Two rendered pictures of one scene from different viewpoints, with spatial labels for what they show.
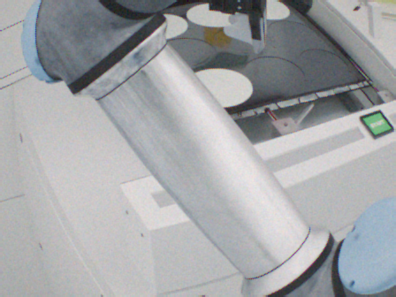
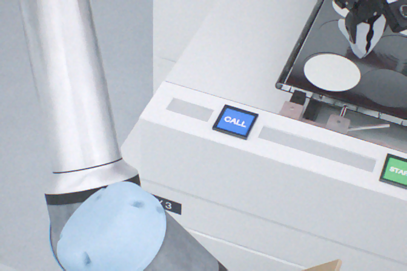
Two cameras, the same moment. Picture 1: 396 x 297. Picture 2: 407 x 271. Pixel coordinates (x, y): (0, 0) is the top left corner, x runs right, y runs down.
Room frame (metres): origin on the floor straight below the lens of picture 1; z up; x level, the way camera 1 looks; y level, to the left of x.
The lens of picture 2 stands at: (0.36, -0.62, 1.81)
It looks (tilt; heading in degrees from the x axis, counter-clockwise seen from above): 46 degrees down; 44
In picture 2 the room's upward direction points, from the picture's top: 3 degrees clockwise
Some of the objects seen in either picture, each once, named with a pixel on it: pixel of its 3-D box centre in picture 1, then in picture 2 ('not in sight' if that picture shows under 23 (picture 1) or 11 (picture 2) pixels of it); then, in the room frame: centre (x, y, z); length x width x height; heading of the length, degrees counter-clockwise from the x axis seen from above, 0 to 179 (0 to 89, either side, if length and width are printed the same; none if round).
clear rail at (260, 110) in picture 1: (298, 100); (379, 115); (1.26, -0.15, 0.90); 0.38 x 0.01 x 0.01; 115
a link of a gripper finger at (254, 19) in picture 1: (255, 16); (358, 19); (1.24, -0.08, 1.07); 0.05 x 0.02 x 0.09; 166
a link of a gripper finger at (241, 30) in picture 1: (243, 33); (350, 32); (1.25, -0.07, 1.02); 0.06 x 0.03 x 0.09; 76
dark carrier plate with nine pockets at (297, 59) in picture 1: (243, 41); (400, 52); (1.43, -0.08, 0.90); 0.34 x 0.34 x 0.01; 25
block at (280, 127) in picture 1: (293, 141); (333, 137); (1.16, -0.13, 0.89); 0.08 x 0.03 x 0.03; 25
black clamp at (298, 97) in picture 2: not in sight; (297, 100); (1.18, -0.04, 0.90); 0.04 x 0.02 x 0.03; 25
